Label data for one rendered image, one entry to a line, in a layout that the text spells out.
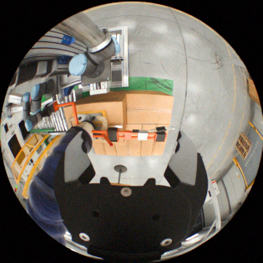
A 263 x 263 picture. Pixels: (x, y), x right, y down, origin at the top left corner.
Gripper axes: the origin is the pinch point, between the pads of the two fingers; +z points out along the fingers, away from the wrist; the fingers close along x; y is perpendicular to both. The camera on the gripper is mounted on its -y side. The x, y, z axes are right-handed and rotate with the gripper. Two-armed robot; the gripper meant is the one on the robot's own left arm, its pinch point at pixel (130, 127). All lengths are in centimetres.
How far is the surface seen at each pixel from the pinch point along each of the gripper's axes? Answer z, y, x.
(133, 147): 98, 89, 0
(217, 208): -63, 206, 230
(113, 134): 43, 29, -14
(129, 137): 43, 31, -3
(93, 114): 55, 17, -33
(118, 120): 58, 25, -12
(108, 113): 58, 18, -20
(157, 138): 42, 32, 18
